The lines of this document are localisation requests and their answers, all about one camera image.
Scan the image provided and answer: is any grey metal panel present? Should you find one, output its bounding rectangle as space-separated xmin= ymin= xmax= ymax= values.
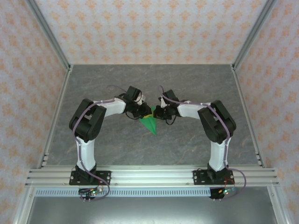
xmin=25 ymin=197 xmax=276 ymax=224

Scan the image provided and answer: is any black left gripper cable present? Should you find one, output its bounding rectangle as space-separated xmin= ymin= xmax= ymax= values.
xmin=123 ymin=112 xmax=141 ymax=121

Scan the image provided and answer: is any slotted grey cable duct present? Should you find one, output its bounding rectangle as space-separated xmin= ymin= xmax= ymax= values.
xmin=34 ymin=188 xmax=237 ymax=198

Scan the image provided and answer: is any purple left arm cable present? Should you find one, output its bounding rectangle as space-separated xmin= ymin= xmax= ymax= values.
xmin=70 ymin=85 xmax=128 ymax=202

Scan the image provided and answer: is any aluminium corner post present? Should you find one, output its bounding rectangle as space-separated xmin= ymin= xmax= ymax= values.
xmin=230 ymin=0 xmax=278 ymax=72
xmin=24 ymin=0 xmax=72 ymax=72

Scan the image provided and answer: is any green paper sheet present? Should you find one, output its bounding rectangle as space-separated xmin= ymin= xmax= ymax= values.
xmin=139 ymin=106 xmax=158 ymax=136

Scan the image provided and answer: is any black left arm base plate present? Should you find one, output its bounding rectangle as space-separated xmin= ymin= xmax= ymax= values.
xmin=69 ymin=170 xmax=112 ymax=186

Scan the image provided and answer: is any aluminium frame leg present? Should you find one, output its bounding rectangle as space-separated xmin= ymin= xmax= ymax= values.
xmin=267 ymin=186 xmax=285 ymax=224
xmin=13 ymin=186 xmax=36 ymax=224

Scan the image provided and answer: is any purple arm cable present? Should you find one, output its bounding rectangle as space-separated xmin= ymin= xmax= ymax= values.
xmin=70 ymin=85 xmax=128 ymax=202
xmin=157 ymin=85 xmax=247 ymax=201

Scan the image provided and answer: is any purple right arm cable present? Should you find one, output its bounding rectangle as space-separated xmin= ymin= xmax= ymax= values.
xmin=157 ymin=85 xmax=247 ymax=201

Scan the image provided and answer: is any aluminium side rail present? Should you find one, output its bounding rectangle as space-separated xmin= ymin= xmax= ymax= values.
xmin=37 ymin=67 xmax=73 ymax=169
xmin=230 ymin=66 xmax=266 ymax=169

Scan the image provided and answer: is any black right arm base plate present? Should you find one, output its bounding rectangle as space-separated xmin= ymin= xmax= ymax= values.
xmin=192 ymin=169 xmax=235 ymax=186

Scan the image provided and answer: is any aluminium mounting rail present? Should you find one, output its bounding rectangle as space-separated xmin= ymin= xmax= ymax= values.
xmin=25 ymin=164 xmax=280 ymax=187

